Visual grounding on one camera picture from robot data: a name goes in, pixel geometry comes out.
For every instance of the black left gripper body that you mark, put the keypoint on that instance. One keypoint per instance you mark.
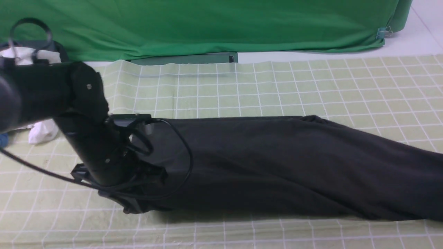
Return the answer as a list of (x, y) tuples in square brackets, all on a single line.
[(123, 179)]

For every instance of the blue binder clip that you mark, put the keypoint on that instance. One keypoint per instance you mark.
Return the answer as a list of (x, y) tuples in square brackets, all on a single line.
[(384, 32)]

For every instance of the dark gray long-sleeve top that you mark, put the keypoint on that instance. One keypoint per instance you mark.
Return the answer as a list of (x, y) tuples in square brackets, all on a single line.
[(305, 166)]

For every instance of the light green checkered table cloth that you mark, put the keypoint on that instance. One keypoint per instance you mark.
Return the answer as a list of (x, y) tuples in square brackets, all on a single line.
[(395, 97)]

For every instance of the blue garment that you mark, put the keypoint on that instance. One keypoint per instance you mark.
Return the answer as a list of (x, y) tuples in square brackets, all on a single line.
[(4, 140)]

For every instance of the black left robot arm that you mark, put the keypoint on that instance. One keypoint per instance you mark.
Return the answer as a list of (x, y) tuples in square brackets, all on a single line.
[(72, 94)]

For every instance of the crumpled white shirt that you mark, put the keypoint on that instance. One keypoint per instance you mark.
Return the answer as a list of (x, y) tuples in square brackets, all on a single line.
[(46, 130)]

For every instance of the green backdrop cloth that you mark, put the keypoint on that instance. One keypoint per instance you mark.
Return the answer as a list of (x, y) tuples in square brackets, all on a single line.
[(110, 30)]

